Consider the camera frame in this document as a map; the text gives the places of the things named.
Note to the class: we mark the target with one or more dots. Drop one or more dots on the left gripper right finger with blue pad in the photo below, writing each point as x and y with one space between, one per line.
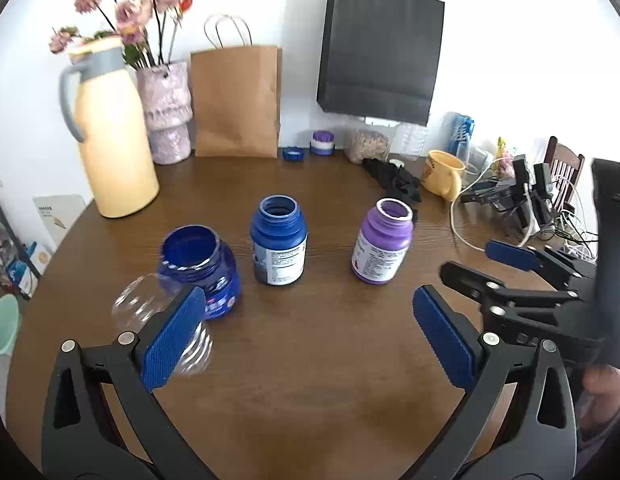
537 436

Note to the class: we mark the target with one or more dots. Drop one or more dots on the black cloth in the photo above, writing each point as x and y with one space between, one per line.
396 181

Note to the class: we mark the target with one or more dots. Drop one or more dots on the wide dark blue jar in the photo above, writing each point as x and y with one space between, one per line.
196 255

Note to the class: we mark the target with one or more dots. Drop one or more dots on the pink ceramic vase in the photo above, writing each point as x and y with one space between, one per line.
166 101

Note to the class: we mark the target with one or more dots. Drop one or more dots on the grey purple sleeve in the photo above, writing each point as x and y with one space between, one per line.
591 440

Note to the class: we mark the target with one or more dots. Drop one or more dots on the cream thermos jug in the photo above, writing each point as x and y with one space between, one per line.
103 112

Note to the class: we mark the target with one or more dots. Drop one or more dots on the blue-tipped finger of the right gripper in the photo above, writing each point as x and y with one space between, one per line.
558 269

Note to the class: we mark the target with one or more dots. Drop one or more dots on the blue bottle cap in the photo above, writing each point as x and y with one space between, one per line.
293 154

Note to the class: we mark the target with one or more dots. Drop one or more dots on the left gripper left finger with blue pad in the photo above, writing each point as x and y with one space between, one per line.
101 418

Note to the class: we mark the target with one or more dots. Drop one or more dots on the black paper bag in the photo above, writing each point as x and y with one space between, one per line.
380 58

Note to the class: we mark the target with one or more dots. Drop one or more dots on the mint green bucket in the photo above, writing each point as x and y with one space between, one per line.
10 319

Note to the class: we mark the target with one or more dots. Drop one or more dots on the tall blue bottle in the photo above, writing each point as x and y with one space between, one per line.
279 238

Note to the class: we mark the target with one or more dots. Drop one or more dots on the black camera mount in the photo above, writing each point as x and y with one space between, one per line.
606 179

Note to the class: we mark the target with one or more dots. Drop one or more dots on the blue packet in bag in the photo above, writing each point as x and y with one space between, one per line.
460 128

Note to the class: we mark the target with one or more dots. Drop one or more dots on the dried pink flowers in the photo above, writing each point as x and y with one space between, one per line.
146 28

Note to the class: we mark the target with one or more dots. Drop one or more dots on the black electronics pile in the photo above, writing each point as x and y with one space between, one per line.
522 196

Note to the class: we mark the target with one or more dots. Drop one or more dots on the wooden chair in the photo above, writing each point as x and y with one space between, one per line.
565 169

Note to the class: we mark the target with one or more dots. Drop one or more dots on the purple and white cap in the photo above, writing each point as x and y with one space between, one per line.
322 143

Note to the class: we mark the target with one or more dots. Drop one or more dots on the black shelf with items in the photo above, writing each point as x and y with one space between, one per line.
21 265

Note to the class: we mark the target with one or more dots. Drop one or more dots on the white booklet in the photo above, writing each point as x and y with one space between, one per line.
55 216

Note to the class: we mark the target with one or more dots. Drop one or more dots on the brown paper bag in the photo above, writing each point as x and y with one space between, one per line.
236 93

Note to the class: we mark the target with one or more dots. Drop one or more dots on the clear jar with grains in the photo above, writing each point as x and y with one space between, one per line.
362 144

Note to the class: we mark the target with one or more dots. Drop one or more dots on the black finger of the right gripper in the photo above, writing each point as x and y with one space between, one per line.
482 284

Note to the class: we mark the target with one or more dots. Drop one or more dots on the person's right hand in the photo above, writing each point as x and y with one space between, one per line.
602 383

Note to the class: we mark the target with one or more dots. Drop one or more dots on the yellow mug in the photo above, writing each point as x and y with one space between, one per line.
443 175

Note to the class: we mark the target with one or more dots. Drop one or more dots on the clear plastic bottle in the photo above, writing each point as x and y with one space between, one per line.
409 141

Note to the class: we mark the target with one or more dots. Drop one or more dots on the purple bottle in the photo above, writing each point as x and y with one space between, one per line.
384 239

